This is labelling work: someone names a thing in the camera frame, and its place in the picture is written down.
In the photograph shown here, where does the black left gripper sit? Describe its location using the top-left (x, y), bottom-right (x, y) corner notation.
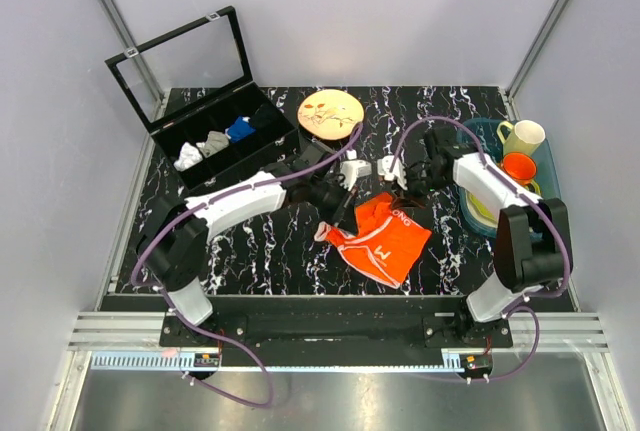
top-left (307, 178), bottom-right (360, 237)

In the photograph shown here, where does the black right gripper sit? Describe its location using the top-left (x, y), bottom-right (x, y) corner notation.
top-left (391, 167), bottom-right (451, 211)

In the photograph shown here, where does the orange underwear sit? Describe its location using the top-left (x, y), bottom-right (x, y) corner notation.
top-left (314, 193), bottom-right (432, 289)

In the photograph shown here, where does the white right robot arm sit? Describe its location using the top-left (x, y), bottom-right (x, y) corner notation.
top-left (379, 118), bottom-right (573, 348)

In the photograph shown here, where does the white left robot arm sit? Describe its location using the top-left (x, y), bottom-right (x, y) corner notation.
top-left (136, 143), bottom-right (371, 347)

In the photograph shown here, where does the black rolled underwear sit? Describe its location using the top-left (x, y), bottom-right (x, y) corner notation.
top-left (248, 103), bottom-right (280, 130)

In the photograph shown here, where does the blue rolled underwear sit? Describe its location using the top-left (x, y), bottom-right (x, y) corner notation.
top-left (225, 117), bottom-right (255, 143)

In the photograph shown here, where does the grey rolled underwear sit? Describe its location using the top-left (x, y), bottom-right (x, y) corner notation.
top-left (196, 131), bottom-right (230, 158)

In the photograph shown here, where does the white rolled underwear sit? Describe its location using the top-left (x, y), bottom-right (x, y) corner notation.
top-left (173, 142), bottom-right (203, 172)

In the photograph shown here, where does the yellow-green dotted plate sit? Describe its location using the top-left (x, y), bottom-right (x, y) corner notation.
top-left (457, 186), bottom-right (498, 238)

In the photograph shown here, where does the blue transparent plastic bin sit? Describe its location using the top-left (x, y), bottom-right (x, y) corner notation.
top-left (455, 118), bottom-right (565, 240)

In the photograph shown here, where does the round wooden patterned plate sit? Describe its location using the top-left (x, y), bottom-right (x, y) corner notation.
top-left (297, 89), bottom-right (364, 141)

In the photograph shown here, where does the orange mug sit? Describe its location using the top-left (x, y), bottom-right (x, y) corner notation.
top-left (499, 152), bottom-right (537, 186)

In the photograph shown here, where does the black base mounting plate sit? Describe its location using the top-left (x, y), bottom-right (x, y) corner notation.
top-left (159, 295), bottom-right (516, 352)

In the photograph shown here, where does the black compartment box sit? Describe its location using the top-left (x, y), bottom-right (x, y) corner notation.
top-left (105, 6), bottom-right (300, 195)

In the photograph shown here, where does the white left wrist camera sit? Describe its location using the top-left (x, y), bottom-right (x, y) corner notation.
top-left (339, 150), bottom-right (372, 191)

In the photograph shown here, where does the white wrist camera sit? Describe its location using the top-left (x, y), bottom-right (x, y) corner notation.
top-left (339, 150), bottom-right (372, 191)
top-left (376, 155), bottom-right (407, 190)

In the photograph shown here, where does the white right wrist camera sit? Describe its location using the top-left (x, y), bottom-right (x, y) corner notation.
top-left (376, 155), bottom-right (407, 190)

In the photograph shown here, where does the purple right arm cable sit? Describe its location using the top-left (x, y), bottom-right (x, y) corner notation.
top-left (388, 115), bottom-right (574, 385)

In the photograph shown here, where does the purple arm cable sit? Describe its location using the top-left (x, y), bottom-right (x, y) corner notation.
top-left (130, 121), bottom-right (365, 408)
top-left (388, 115), bottom-right (574, 385)

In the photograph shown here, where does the cream yellow-handled mug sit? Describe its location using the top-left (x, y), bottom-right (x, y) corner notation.
top-left (496, 120), bottom-right (546, 157)

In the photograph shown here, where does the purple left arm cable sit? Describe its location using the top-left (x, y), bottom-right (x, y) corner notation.
top-left (130, 121), bottom-right (365, 408)

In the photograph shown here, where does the right aluminium frame post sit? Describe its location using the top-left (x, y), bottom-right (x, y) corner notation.
top-left (505, 0), bottom-right (572, 101)

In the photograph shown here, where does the aluminium frame post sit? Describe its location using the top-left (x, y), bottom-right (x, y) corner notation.
top-left (505, 0), bottom-right (572, 101)
top-left (97, 0), bottom-right (162, 99)

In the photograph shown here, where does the left aluminium frame post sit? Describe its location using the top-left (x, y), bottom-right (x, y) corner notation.
top-left (97, 0), bottom-right (162, 99)

